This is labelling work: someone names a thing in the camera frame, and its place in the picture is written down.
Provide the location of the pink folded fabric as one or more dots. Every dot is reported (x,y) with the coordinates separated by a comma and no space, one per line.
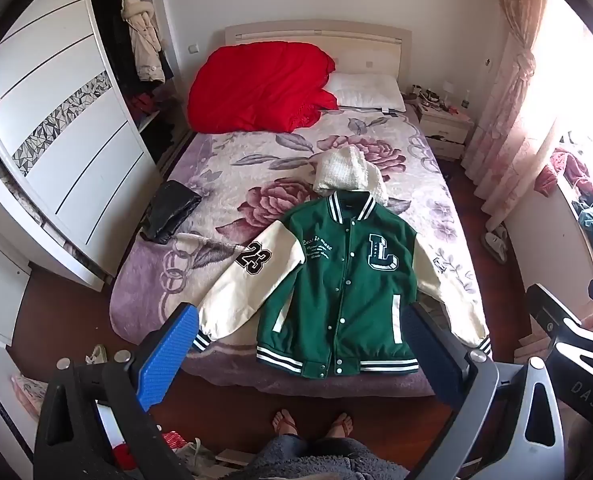
(531,347)

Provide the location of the white pillow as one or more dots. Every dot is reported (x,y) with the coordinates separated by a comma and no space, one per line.
(366,90)

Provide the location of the white nightstand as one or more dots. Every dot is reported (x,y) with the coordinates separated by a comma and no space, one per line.
(441,122)

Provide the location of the person's foot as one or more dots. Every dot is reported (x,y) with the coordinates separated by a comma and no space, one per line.
(286,422)
(339,425)

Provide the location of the pink floral curtain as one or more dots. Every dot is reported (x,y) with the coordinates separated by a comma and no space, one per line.
(506,85)

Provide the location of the dark hanging clothes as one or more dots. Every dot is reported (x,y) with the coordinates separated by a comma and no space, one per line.
(110,40)

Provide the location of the dark red cloth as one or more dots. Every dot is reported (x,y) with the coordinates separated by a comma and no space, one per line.
(564,167)

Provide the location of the red bag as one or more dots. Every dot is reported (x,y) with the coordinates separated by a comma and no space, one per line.
(171,442)

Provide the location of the red folded clothes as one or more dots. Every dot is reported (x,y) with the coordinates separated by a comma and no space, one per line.
(141,104)

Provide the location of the black leather garment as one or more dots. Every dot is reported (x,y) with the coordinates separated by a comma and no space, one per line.
(169,210)

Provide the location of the pink cloth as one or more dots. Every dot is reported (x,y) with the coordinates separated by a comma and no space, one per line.
(29,392)

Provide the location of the white knit sweater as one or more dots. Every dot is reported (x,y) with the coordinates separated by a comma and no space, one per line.
(341,170)

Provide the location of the person's left foot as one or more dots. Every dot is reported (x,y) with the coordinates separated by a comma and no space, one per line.
(286,422)

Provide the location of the green varsity jacket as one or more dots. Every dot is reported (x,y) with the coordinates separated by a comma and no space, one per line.
(326,285)

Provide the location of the white slipper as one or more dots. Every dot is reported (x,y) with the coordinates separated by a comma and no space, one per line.
(494,251)
(497,233)

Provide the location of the white window desk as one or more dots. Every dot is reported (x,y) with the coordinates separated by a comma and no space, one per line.
(541,240)

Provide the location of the person's right foot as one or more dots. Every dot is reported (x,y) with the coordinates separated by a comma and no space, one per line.
(339,425)

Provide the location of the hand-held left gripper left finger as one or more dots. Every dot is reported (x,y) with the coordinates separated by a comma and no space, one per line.
(169,355)

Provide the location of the beige hanging coat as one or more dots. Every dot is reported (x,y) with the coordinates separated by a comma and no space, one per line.
(144,40)

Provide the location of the white sliding-door wardrobe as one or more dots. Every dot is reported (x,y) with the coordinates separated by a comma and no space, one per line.
(66,110)

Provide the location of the red quilt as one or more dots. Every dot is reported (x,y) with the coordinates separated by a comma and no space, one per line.
(256,85)

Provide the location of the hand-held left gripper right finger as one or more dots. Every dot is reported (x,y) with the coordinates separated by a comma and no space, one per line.
(431,360)

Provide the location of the cream bed headboard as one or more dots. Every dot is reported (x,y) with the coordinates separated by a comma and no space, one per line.
(316,32)

